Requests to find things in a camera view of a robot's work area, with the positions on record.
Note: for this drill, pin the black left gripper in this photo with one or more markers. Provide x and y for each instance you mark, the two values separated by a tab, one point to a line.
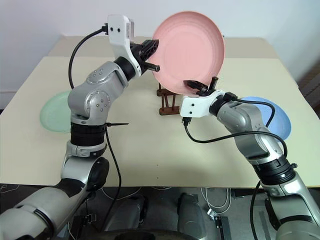
137	52

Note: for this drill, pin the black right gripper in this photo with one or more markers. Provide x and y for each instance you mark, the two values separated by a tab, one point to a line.
209	91

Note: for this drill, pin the pink plate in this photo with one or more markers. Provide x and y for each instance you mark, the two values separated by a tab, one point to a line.
187	50

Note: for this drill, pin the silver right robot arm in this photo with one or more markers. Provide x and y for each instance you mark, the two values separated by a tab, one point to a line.
240	120

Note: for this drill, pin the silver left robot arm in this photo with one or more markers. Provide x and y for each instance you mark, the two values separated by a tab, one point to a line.
95	100

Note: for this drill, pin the brown wooden dish rack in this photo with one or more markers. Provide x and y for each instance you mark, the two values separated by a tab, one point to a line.
170	110

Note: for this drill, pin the black zip tie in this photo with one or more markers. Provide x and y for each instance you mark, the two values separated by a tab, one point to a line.
117	123

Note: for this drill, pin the blue plate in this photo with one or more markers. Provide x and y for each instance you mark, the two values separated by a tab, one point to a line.
277	117

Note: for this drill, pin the green plate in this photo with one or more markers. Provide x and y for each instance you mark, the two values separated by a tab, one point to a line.
55	112

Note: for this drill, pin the dark rounded shape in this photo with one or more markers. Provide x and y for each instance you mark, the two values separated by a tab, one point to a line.
127	212
191	212

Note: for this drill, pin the dark round base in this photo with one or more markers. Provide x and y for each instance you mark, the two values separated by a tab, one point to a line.
155	235

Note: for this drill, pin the small black connector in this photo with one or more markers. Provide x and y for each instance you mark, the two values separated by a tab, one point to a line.
90	218

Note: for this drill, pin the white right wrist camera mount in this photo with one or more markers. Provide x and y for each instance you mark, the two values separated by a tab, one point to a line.
197	106

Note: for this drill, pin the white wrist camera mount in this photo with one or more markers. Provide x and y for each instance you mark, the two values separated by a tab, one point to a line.
197	106
119	37

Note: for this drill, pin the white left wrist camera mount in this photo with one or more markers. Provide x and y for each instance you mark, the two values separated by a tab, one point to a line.
119	37

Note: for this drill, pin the black floor bracket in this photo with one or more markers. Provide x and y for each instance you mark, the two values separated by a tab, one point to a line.
222	225

